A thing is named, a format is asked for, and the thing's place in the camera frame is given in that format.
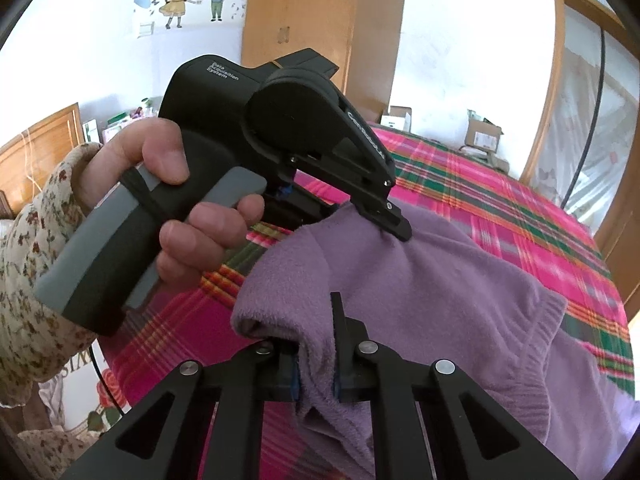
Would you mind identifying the person's left forearm floral sleeve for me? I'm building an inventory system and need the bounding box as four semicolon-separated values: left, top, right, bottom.
0;142;108;408

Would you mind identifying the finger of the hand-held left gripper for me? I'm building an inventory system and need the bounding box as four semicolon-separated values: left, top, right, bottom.
265;182;347;227
350;194;413;242

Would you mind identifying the cluttered side table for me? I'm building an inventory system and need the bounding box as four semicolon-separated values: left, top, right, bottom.
82;100;161;146

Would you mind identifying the black curtain pole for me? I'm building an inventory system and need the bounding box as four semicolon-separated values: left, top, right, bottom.
560;25;608;211

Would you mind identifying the person's left hand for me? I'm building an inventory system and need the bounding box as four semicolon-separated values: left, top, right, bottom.
72;115;266;291

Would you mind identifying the white cardboard box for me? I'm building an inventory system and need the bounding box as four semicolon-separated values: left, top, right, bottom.
381;106;412;132

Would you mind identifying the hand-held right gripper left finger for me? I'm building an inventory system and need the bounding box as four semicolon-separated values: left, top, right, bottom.
60;341;301;480

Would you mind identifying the wooden headboard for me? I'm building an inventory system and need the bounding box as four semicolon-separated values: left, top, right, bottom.
0;102;83;216

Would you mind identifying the black cable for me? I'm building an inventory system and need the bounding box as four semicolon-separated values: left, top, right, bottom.
90;345;126;416

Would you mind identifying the rose print white bag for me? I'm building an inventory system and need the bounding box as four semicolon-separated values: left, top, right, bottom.
37;350;131;436

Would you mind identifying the wooden door frame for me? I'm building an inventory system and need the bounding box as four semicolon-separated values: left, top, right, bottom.
520;0;621;186

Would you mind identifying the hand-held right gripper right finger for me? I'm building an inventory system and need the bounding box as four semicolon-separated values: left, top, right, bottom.
330;291;576;480

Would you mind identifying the clear plastic door curtain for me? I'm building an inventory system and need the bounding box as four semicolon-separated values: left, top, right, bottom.
530;20;640;231

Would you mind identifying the brown cardboard box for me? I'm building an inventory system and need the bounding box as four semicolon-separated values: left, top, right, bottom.
462;108;503;153

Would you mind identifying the wooden wardrobe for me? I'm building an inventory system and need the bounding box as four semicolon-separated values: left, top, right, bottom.
241;0;408;126

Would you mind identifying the purple knit sweater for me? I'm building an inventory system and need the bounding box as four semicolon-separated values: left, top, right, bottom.
231;199;640;480

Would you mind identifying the wooden door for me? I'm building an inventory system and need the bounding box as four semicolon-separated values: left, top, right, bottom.
592;175;640;321

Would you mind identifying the pink green plaid blanket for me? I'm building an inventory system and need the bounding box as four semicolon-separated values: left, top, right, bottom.
102;127;633;480

